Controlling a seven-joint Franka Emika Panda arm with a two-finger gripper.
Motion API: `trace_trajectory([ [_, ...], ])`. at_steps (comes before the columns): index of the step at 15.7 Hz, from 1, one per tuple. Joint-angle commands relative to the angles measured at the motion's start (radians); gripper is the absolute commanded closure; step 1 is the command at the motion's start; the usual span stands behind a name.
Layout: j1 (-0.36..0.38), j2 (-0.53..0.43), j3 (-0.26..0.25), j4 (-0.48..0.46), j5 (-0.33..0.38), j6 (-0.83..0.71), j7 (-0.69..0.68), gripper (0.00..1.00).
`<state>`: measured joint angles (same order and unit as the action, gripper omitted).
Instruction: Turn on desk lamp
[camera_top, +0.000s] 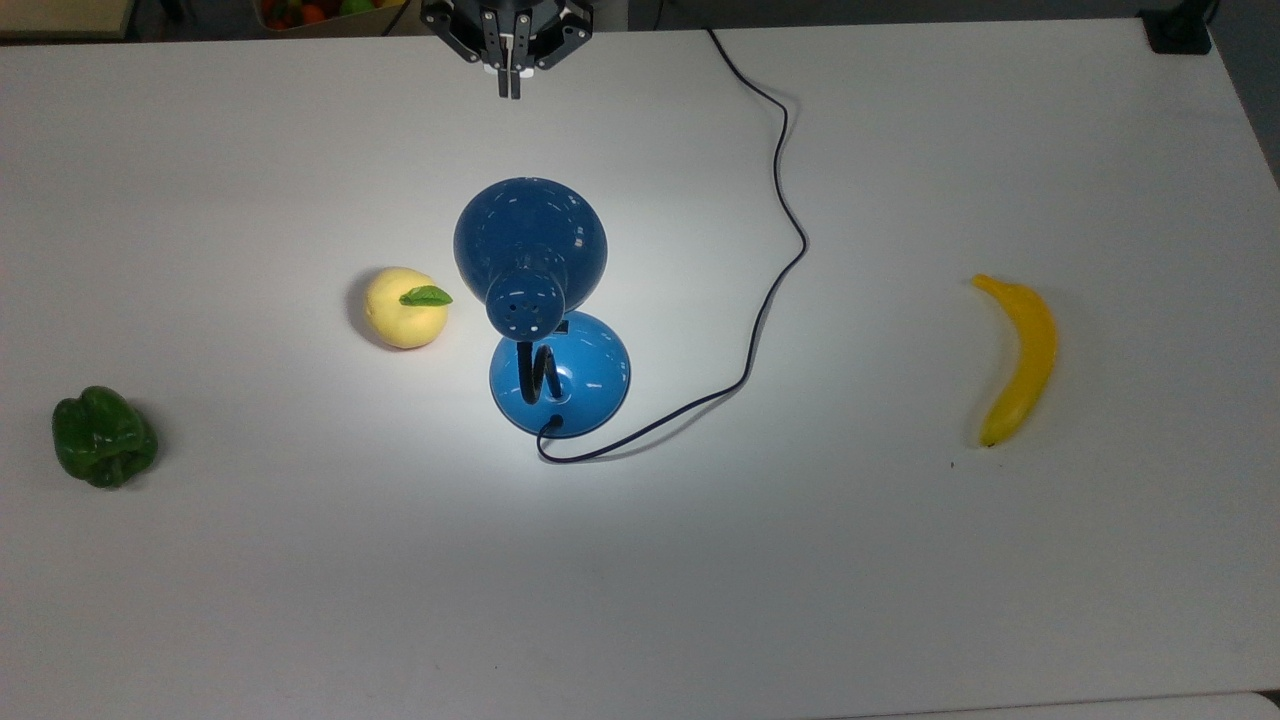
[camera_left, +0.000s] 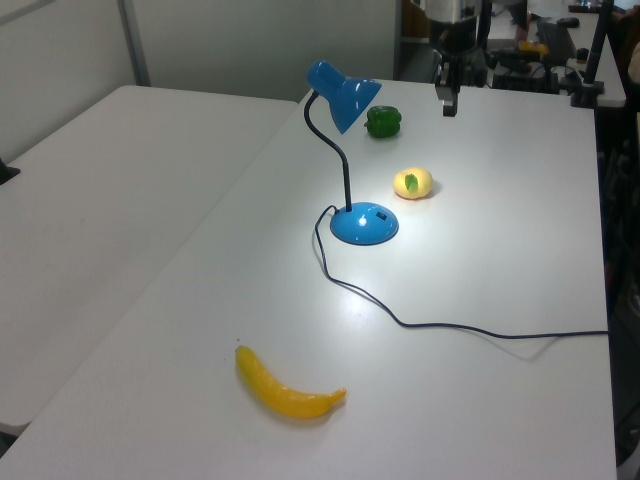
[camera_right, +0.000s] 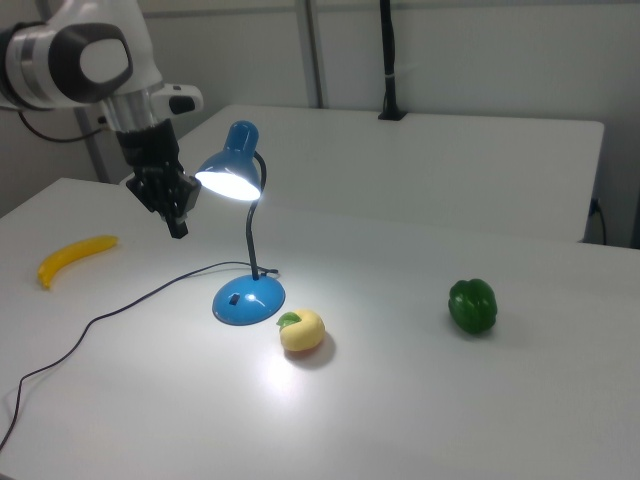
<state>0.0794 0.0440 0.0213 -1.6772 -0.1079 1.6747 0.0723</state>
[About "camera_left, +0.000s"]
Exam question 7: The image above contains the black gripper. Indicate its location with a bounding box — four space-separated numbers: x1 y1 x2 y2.
428 18 487 119

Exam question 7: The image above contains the blue desk lamp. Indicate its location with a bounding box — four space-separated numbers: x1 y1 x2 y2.
302 59 401 247

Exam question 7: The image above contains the black desk equipment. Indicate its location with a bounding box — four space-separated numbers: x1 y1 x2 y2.
489 47 562 94

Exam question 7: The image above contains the green toy bell pepper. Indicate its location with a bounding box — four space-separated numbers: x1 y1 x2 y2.
363 105 403 141

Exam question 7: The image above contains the grey metal cabinet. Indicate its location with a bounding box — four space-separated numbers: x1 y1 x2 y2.
394 0 437 84

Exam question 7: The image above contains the yellow toy peach with leaf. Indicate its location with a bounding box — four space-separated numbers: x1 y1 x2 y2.
391 166 435 201

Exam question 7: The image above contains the black keyboard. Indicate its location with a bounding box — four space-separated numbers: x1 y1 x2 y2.
535 19 577 64

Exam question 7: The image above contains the yellow toy banana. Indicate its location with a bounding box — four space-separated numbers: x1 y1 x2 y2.
234 344 348 420

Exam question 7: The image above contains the white side table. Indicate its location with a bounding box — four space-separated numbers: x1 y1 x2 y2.
0 84 301 437

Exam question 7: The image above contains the black camera stand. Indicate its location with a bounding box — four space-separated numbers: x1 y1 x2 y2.
569 0 628 110

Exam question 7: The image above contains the black lamp power cable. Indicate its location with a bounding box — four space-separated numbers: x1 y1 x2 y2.
313 203 611 343

